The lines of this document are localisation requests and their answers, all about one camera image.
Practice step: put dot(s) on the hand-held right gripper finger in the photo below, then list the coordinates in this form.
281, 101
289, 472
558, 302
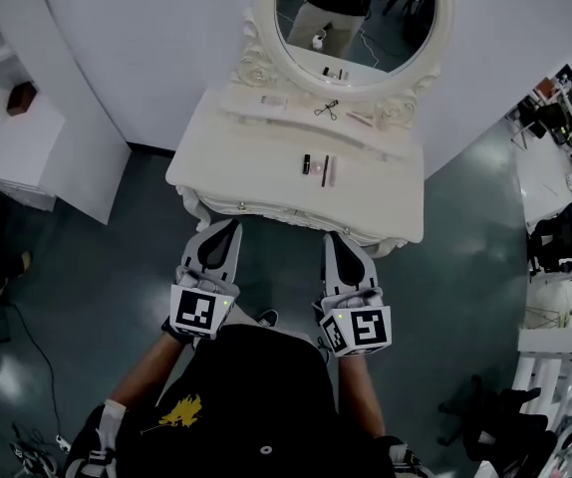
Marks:
331, 272
368, 277

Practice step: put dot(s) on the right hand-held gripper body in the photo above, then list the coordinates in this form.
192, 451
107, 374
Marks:
361, 326

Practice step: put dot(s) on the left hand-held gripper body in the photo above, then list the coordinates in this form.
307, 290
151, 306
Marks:
199, 311

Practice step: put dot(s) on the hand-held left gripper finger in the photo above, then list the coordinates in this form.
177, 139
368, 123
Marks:
192, 259
232, 262

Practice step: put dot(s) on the pink slim tube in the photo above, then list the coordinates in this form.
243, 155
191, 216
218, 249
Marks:
333, 171

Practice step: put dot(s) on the black makeup pencil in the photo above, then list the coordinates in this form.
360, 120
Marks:
325, 171

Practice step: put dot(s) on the pink round compact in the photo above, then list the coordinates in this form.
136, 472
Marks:
317, 167

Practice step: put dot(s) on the black lipstick tube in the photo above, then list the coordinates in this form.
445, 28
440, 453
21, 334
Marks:
307, 164

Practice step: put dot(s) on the pink pen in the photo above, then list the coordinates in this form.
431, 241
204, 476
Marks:
359, 119

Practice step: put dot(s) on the black eyelash curler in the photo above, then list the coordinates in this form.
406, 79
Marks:
327, 110

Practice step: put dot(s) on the white product box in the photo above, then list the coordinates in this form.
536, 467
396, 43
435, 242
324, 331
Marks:
273, 101

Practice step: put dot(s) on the person's left forearm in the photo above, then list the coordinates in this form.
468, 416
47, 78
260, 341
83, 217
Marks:
141, 374

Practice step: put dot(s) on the person's right forearm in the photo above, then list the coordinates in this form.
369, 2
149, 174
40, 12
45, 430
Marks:
361, 396

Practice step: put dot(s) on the white vanity table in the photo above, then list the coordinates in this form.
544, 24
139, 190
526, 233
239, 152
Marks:
246, 167

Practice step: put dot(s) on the person's dark sneaker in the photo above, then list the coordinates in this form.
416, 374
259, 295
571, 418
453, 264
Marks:
267, 319

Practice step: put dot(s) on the person's black shirt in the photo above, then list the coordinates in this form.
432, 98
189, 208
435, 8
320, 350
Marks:
246, 406

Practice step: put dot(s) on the toppled black office chair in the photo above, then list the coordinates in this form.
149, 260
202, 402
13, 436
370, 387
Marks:
505, 416

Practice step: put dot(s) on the white baluster railing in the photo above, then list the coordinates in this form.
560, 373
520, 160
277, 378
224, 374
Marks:
550, 339

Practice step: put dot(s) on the white office desk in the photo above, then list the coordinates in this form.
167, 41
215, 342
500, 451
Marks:
535, 167

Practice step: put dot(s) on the white low cabinet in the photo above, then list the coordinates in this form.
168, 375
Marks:
17, 157

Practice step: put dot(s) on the brown hexagonal box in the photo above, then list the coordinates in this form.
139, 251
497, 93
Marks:
22, 100

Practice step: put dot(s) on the oval white framed mirror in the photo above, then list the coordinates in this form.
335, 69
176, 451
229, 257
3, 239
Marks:
266, 18

